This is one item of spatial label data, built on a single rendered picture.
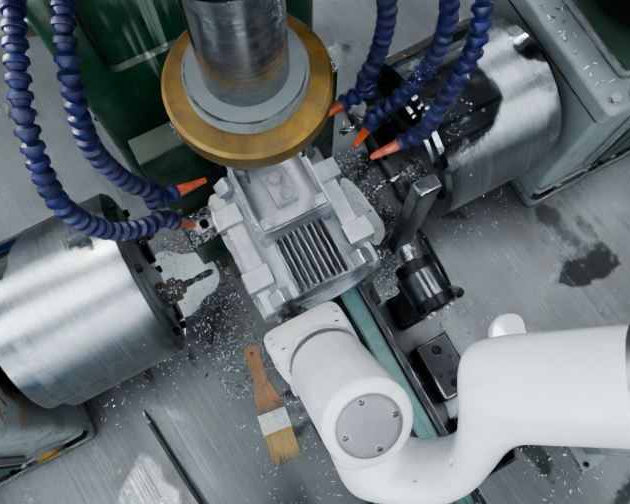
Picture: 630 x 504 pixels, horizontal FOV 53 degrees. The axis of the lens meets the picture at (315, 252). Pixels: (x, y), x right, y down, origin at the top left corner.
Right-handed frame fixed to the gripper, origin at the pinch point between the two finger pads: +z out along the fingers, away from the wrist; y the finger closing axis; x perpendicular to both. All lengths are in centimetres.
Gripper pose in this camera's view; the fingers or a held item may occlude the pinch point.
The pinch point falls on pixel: (294, 317)
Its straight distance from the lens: 85.1
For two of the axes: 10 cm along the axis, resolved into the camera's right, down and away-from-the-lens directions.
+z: -2.4, -2.0, 9.5
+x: -4.0, -8.7, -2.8
